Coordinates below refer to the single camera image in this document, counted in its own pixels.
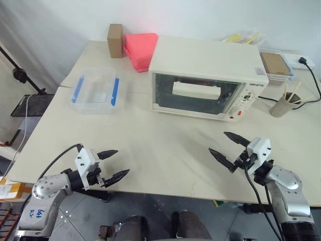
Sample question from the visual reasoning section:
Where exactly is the white power strip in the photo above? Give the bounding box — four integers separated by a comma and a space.
280, 52, 316, 70

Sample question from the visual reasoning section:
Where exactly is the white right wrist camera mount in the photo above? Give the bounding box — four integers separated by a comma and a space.
246, 137, 272, 174

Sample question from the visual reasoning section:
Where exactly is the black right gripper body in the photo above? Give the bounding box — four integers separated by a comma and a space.
234, 149, 259, 174

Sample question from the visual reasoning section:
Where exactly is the flat brown cardboard piece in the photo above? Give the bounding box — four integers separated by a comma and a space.
260, 52, 291, 75

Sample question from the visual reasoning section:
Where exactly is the plastic bag with yellow items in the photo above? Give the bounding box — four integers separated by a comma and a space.
221, 30, 267, 46

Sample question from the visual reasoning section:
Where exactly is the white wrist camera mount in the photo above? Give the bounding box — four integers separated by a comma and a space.
246, 137, 272, 174
74, 148, 100, 191

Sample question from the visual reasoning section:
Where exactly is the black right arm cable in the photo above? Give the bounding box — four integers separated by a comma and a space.
243, 167, 287, 241

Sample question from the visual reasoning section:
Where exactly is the clear flat plastic box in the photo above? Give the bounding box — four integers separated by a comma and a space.
260, 54, 296, 81

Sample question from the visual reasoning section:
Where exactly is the grey cup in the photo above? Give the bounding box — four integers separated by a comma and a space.
269, 93, 302, 118

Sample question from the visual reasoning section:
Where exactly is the black tripod stand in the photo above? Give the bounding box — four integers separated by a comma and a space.
0, 44, 47, 95

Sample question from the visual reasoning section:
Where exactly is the brown cardboard box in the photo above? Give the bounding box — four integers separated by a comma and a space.
107, 24, 124, 59

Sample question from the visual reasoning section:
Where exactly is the black flat tray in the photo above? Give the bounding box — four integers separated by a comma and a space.
10, 93, 56, 119

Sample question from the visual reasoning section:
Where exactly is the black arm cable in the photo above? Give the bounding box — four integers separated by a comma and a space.
243, 167, 287, 241
38, 143, 84, 182

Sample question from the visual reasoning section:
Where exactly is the clear container with blue clips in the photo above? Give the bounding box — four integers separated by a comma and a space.
69, 67, 121, 115

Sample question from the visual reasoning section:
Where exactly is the pink folded cloth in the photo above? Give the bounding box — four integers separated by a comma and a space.
124, 32, 159, 74

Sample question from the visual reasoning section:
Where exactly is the yellow cardboard box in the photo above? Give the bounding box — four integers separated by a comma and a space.
0, 176, 34, 202

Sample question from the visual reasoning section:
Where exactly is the black power cable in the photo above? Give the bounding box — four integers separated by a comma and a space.
257, 60, 321, 110

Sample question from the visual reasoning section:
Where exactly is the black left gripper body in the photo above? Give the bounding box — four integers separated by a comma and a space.
86, 167, 108, 188

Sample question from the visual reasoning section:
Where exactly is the thin white cable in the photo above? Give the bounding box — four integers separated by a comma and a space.
0, 93, 33, 177

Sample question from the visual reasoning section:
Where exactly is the dark rounded shape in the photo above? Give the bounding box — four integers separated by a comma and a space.
113, 214, 149, 241
171, 210, 212, 241

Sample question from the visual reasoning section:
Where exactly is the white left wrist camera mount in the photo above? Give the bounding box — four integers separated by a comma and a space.
74, 148, 100, 191

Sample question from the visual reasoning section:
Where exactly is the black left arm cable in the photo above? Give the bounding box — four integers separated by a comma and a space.
38, 143, 84, 182

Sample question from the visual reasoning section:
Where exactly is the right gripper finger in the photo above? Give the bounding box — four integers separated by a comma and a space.
223, 131, 251, 147
208, 148, 237, 173

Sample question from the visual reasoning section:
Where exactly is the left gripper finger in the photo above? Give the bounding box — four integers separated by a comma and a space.
97, 150, 119, 161
103, 169, 131, 188

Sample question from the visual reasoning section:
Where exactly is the white toaster oven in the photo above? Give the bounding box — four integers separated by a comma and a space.
148, 35, 270, 123

